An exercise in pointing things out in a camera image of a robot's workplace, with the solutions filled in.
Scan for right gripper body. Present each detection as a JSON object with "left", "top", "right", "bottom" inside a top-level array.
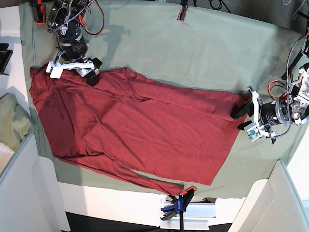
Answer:
[{"left": 59, "top": 33, "right": 97, "bottom": 77}]

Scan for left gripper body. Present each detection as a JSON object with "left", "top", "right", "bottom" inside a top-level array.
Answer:
[{"left": 258, "top": 100, "right": 291, "bottom": 126}]

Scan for red long-sleeve shirt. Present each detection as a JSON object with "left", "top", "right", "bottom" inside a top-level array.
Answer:
[{"left": 29, "top": 67, "right": 249, "bottom": 195}]

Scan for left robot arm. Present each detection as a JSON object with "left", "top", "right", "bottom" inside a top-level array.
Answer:
[{"left": 230, "top": 29, "right": 309, "bottom": 141}]

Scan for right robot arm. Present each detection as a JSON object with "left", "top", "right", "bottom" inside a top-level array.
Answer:
[{"left": 46, "top": 0, "right": 105, "bottom": 87}]

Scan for orange black clamp top left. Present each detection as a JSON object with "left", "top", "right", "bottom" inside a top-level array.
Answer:
[{"left": 29, "top": 0, "right": 46, "bottom": 25}]

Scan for orange black clamp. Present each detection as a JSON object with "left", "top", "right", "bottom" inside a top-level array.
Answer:
[
  {"left": 29, "top": 0, "right": 46, "bottom": 25},
  {"left": 177, "top": 0, "right": 188, "bottom": 22}
]

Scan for green table cloth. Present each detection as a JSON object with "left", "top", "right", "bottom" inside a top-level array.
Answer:
[{"left": 18, "top": 0, "right": 309, "bottom": 199}]

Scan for black tablet device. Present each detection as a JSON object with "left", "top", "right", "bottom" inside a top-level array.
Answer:
[{"left": 0, "top": 43, "right": 13, "bottom": 75}]

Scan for white bin right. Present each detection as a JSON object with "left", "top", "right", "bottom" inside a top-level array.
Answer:
[{"left": 229, "top": 160, "right": 309, "bottom": 232}]

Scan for white bin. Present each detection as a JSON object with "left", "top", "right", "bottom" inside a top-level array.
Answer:
[
  {"left": 0, "top": 134, "right": 70, "bottom": 232},
  {"left": 229, "top": 160, "right": 309, "bottom": 232}
]

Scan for crumpled green cloth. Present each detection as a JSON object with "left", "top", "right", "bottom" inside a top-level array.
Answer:
[{"left": 0, "top": 93, "right": 34, "bottom": 151}]

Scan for blue orange bar clamp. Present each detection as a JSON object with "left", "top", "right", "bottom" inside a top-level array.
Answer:
[{"left": 160, "top": 186, "right": 197, "bottom": 232}]

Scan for orange black clamp top middle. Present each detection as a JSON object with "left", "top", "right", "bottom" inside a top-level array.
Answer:
[{"left": 177, "top": 0, "right": 188, "bottom": 22}]

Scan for white bin left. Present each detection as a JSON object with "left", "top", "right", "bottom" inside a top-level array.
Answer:
[{"left": 0, "top": 134, "right": 70, "bottom": 232}]

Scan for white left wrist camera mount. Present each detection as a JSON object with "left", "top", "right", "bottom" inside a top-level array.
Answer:
[{"left": 244, "top": 86, "right": 277, "bottom": 144}]

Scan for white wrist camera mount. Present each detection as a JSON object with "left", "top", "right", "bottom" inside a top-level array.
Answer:
[
  {"left": 45, "top": 47, "right": 99, "bottom": 79},
  {"left": 244, "top": 86, "right": 277, "bottom": 144}
]

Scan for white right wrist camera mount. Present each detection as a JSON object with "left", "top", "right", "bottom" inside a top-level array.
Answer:
[{"left": 45, "top": 47, "right": 99, "bottom": 79}]

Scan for black cables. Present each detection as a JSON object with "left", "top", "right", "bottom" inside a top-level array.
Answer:
[{"left": 193, "top": 0, "right": 232, "bottom": 13}]

